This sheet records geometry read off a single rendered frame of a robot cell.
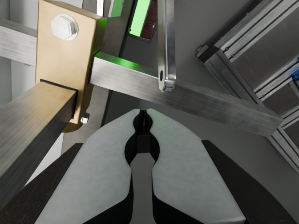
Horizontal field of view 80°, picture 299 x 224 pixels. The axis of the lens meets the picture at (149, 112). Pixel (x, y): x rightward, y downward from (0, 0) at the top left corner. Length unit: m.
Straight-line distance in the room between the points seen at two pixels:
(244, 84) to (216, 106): 0.77
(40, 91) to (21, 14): 0.32
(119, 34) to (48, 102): 0.21
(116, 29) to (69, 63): 0.17
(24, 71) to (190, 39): 0.82
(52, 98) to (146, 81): 0.09
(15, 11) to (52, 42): 0.31
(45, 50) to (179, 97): 0.14
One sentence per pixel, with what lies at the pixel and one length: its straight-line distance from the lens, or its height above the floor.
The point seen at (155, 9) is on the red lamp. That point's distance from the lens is 0.34.
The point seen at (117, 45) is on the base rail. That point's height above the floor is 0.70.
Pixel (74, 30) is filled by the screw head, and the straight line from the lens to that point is 0.19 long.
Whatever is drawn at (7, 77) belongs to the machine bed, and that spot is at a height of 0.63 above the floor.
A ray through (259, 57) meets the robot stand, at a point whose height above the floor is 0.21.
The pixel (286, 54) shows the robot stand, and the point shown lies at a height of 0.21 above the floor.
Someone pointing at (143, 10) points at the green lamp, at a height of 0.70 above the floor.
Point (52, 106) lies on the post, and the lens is 0.17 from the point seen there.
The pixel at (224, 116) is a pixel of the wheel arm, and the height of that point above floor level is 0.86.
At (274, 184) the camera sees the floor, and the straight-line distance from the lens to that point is 2.01.
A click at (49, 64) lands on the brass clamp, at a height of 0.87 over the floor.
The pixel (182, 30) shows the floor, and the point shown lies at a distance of 1.07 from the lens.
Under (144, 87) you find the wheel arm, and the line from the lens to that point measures 0.20.
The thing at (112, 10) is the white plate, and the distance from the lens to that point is 0.25.
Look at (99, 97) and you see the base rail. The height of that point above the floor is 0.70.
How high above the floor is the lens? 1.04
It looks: 61 degrees down
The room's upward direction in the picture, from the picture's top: 178 degrees clockwise
